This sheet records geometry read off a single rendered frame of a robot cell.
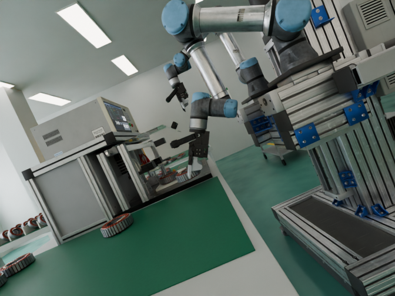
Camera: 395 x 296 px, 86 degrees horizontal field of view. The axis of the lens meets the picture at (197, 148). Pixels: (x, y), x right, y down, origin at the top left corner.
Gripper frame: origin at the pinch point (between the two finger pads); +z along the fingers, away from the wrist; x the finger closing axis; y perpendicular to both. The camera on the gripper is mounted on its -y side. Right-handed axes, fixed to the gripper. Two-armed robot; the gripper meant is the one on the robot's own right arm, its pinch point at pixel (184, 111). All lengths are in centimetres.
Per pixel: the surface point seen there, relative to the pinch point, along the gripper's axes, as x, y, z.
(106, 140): -65, -39, 6
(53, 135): -50, -67, -9
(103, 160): -63, -44, 13
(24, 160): 266, -311, -70
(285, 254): -25, 22, 115
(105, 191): -62, -50, 26
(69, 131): -50, -59, -7
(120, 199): -62, -45, 33
